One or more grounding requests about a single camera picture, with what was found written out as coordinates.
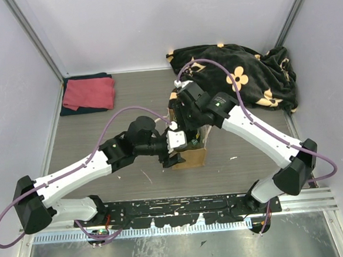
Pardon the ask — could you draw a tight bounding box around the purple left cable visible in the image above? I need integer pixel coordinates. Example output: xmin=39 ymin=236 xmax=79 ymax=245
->
xmin=0 ymin=103 xmax=183 ymax=253

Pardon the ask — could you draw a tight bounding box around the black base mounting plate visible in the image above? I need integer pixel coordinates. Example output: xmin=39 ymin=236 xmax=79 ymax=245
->
xmin=74 ymin=194 xmax=282 ymax=230

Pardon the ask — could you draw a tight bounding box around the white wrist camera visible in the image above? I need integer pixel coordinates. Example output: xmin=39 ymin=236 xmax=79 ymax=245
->
xmin=166 ymin=121 xmax=187 ymax=153
xmin=174 ymin=80 xmax=192 ymax=93

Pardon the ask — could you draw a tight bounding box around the green bottle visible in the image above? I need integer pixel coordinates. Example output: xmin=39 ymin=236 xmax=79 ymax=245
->
xmin=186 ymin=129 xmax=203 ymax=150

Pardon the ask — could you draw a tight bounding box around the white cable duct strip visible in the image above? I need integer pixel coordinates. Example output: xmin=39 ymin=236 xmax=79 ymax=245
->
xmin=32 ymin=218 xmax=253 ymax=245

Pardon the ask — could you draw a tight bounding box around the red folded cloth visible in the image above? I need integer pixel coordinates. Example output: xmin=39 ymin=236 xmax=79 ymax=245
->
xmin=62 ymin=77 xmax=116 ymax=111

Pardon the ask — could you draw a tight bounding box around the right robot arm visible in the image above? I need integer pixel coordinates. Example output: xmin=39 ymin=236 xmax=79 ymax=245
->
xmin=173 ymin=81 xmax=317 ymax=213

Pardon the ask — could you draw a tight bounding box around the black floral blanket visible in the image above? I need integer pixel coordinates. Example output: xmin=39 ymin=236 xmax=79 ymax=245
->
xmin=166 ymin=44 xmax=298 ymax=113

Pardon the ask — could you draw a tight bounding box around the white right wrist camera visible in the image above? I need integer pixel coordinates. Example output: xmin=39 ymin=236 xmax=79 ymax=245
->
xmin=174 ymin=80 xmax=192 ymax=93

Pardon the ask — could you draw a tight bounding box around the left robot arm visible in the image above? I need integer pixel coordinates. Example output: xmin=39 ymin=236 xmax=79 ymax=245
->
xmin=14 ymin=116 xmax=187 ymax=235

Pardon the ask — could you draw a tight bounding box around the dark blue folded cloth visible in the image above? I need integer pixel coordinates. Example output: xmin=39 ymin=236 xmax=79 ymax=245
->
xmin=60 ymin=73 xmax=116 ymax=116

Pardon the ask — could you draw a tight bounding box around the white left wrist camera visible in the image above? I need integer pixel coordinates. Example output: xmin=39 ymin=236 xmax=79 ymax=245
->
xmin=166 ymin=121 xmax=187 ymax=153

